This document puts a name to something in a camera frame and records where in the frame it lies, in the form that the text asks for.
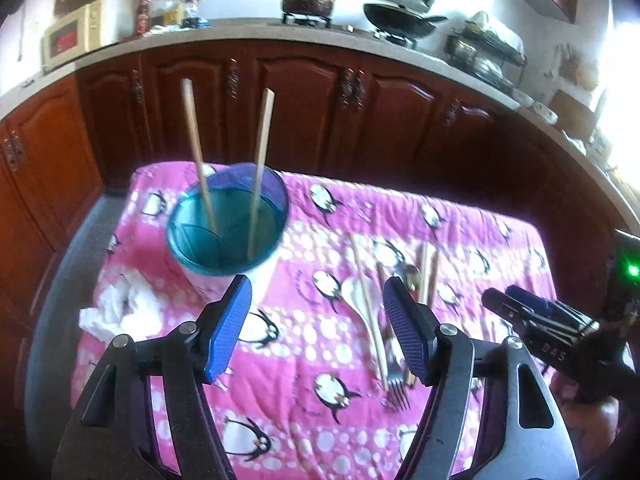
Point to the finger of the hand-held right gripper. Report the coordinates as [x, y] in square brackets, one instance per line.
[497, 301]
[530, 301]

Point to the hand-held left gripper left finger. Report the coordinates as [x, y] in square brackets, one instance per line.
[227, 330]

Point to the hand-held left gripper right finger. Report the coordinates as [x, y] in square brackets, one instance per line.
[405, 330]

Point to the metal spoon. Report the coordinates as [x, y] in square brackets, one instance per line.
[411, 275]

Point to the metal fork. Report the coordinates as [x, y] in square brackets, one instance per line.
[397, 390]

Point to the white ceramic spoon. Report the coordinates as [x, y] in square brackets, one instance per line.
[354, 294]

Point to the teal plastic cup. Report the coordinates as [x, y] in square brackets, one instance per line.
[225, 240]

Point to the person's right hand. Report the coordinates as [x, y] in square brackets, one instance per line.
[595, 425]

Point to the pink penguin printed blanket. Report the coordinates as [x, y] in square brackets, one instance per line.
[310, 340]

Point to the crumpled white tissue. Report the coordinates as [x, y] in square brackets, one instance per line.
[127, 305]

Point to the wooden cutting board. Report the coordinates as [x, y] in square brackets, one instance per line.
[572, 115]

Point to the hanging bamboo brush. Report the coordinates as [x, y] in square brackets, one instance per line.
[585, 72]

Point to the brown wooden base cabinet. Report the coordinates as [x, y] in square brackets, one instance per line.
[35, 175]
[310, 105]

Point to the black dish rack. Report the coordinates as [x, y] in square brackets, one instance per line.
[487, 52]

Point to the black wok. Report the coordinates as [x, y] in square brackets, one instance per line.
[400, 20]

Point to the gas stove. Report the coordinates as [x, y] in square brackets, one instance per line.
[310, 21]

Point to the yellow cooking oil bottle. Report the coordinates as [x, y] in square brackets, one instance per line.
[173, 10]

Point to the red label sauce bottle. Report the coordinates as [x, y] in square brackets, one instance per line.
[143, 15]

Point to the dark yellow cap bottle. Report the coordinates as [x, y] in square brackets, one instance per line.
[193, 5]

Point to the cream microwave oven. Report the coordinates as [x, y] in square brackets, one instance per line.
[75, 35]

